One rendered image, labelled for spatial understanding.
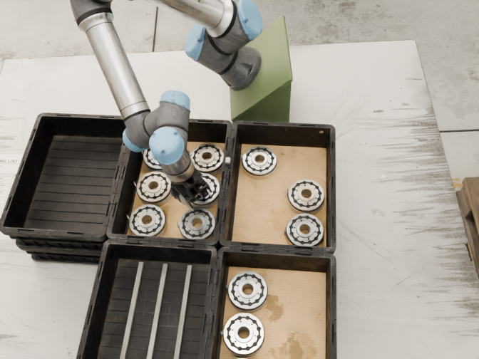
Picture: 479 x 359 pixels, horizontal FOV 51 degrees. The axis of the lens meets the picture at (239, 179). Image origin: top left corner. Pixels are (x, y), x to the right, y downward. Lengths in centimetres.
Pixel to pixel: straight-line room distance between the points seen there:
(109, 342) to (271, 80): 89
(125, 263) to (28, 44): 214
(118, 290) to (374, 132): 98
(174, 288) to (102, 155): 50
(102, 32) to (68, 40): 191
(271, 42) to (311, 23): 146
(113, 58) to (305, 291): 78
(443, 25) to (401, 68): 130
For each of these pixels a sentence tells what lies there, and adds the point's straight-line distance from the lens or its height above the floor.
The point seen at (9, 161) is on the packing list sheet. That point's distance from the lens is 191.
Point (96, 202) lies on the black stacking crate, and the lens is 155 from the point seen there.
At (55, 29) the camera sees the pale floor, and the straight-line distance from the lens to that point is 338.
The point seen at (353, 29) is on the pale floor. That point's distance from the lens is 313.
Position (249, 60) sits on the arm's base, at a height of 92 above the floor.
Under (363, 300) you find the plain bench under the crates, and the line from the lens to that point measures 152.
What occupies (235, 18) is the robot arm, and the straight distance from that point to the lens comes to 149.
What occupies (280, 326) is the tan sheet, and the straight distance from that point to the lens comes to 134.
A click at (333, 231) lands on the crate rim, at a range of 132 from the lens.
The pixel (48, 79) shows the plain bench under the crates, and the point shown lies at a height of 70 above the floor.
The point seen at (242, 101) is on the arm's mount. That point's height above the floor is 83.
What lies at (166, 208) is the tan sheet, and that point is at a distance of 149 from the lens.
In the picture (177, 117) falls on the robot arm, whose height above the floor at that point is 119.
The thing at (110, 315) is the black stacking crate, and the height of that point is 83.
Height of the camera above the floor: 213
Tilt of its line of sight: 60 degrees down
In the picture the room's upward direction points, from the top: 6 degrees counter-clockwise
